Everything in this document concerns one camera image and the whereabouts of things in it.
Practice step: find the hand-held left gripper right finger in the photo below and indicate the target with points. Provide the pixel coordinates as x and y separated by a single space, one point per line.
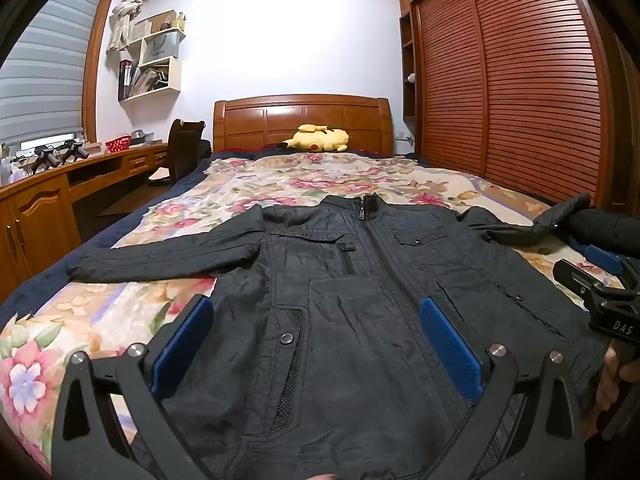
450 347

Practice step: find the black zip jacket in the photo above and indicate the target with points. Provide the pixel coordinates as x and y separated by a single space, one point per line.
350 310

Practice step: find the dark wooden chair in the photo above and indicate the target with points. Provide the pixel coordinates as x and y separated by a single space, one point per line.
182 150

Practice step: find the spare black gripper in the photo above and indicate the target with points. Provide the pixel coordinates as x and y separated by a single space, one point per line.
74 151
45 157

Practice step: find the wooden louvred wardrobe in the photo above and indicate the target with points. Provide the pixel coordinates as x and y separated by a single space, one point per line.
525 85

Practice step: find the red basket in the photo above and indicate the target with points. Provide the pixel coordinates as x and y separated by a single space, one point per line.
118 145

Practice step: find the white seat cushion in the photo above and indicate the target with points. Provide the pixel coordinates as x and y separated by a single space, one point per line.
161 175

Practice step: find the floral blanket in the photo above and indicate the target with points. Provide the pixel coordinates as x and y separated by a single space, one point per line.
280 180

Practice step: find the black binder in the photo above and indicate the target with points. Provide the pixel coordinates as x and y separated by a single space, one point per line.
125 80

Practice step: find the tied cream curtain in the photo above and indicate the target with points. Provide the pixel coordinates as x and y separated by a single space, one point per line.
125 15

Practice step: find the white paper bag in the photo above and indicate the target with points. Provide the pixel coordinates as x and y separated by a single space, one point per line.
160 47

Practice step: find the small grey box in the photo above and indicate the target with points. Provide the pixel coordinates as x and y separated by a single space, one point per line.
137 136

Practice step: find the dark cloth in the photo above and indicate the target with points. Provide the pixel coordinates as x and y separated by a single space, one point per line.
607 232

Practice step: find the yellow plush toy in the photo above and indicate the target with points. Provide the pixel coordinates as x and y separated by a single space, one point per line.
320 139

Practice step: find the white wall shelf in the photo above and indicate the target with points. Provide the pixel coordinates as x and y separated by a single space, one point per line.
173 75

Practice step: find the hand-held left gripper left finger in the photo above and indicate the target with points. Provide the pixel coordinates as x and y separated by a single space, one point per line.
182 342

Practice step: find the grey window blind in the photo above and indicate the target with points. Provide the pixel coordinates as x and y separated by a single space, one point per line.
45 75

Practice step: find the wooden desk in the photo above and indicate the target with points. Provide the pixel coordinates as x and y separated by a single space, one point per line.
35 220

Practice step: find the wooden bed headboard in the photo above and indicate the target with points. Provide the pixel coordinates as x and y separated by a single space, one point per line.
260 125

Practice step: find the person's right hand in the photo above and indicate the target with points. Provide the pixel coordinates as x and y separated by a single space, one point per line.
607 380

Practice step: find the wooden window frame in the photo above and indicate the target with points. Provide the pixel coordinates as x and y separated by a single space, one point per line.
97 60

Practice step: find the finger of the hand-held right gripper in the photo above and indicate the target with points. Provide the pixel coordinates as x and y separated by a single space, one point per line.
575 280
602 257

